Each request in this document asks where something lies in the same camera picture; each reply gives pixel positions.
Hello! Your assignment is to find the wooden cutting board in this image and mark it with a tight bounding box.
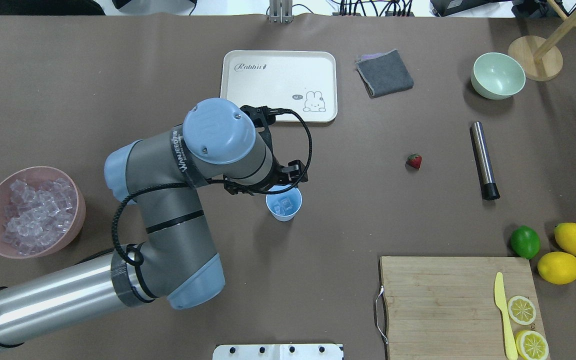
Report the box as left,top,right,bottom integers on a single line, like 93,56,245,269
379,256,546,360

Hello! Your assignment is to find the light blue plastic cup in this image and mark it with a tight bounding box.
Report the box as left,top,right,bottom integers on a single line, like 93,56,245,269
265,185,303,222

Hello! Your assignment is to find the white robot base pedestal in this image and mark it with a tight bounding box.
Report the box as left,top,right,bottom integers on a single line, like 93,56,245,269
212,342,345,360

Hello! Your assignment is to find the grey folded cloth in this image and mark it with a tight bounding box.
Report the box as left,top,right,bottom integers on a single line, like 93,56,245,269
355,48,414,98

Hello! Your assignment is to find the yellow plastic knife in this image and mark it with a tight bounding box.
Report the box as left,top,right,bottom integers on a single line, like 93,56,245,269
493,272,519,360

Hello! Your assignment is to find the mint green bowl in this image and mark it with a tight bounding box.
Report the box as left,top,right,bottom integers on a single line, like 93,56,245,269
470,52,527,100

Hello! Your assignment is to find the pink bowl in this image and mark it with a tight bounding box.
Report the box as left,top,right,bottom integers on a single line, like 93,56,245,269
0,166,87,259

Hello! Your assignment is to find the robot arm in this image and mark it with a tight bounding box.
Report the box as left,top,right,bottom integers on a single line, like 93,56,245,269
0,98,311,353

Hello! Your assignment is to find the red strawberry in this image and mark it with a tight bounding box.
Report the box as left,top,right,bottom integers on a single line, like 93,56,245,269
406,153,423,170

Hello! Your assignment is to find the clear ice cubes pile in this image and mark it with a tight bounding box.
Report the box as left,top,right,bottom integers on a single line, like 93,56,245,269
2,177,78,256

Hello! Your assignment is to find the cream rabbit tray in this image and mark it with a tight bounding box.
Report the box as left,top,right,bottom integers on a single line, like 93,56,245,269
220,50,338,124

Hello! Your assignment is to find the aluminium frame post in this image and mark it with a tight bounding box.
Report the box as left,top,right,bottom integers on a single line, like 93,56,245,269
267,0,294,24

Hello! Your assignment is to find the lemon slice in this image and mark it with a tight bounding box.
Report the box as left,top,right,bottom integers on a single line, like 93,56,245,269
507,295,537,326
515,330,550,360

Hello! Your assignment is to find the steel muddler black tip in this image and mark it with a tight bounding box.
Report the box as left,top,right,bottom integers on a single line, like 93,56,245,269
470,121,501,201

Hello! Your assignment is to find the wooden cup tree stand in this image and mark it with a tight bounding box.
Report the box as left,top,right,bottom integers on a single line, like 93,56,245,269
507,0,576,82

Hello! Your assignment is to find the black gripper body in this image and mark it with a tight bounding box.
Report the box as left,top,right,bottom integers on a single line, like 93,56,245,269
222,105,310,196

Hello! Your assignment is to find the green lime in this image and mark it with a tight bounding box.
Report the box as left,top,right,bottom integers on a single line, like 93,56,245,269
510,225,541,260

